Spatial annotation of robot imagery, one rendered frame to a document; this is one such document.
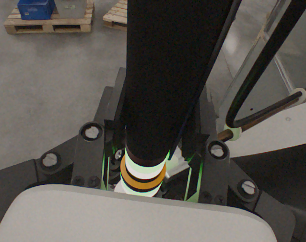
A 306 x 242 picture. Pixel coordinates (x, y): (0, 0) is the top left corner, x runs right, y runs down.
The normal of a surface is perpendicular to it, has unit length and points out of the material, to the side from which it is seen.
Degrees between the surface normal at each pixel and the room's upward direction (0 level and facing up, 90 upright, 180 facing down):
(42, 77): 0
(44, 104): 0
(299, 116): 50
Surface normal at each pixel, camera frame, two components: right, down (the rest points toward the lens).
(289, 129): -0.69, -0.48
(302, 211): -0.38, -0.87
